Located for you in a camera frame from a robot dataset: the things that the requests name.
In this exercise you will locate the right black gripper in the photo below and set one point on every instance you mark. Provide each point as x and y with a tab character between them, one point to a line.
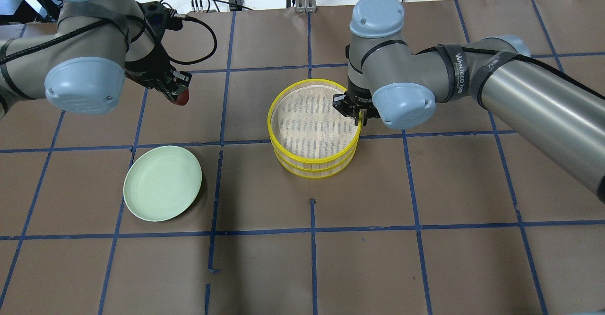
359	96

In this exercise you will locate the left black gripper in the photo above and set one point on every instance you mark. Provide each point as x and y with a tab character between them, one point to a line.
150	70

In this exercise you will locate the brown steamed bun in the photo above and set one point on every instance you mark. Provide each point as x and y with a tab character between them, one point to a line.
182	98

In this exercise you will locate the yellow steamer layer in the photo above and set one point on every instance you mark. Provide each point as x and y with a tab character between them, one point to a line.
313	118
306	169

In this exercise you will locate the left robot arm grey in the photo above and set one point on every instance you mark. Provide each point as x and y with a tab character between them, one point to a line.
83	66

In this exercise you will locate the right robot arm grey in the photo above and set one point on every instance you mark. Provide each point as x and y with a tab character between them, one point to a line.
560	116

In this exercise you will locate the white steamer cloth liner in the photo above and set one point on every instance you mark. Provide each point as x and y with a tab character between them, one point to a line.
313	118

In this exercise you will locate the light green plate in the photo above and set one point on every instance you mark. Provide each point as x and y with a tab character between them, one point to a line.
162	183

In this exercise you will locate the black camera stand base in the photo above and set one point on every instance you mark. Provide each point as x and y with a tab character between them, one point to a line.
14	12

